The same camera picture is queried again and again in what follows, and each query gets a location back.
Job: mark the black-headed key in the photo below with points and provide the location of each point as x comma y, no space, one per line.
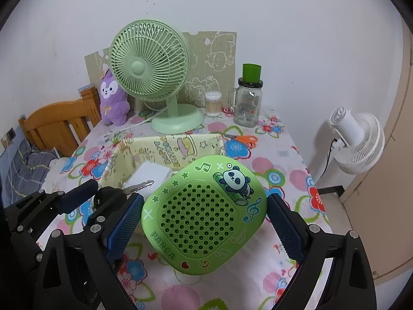
138,187

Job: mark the wooden bed headboard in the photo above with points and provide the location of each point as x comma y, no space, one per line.
58,122

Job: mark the white crumpled cloth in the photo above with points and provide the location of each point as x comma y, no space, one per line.
58,171

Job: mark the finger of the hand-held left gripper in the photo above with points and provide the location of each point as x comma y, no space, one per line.
109,197
77,197

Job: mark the yellow cartoon storage box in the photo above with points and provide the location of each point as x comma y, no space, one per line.
174,150

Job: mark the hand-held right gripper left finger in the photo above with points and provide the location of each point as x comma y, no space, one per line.
124,229

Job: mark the cotton swab container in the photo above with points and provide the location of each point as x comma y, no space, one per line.
213,105

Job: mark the glass jar mug green lid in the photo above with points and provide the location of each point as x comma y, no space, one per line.
248,103

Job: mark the white floor fan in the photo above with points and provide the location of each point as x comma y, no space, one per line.
358,142

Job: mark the purple plush toy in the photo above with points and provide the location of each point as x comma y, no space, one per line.
113,103

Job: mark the grey plaid pillow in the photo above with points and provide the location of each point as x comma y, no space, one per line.
29,164

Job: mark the wall socket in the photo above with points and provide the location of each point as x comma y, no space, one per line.
11,134

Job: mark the white plastic box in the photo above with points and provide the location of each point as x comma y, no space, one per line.
148,172

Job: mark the green panda speaker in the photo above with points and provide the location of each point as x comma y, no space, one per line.
203,216

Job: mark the beige wooden door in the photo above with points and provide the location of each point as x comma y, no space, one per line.
397,168

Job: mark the green patterned cardboard panel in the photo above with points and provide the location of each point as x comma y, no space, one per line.
219,58

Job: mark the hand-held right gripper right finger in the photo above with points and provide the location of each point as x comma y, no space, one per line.
285,232

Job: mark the green desk fan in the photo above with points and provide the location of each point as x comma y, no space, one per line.
138,67

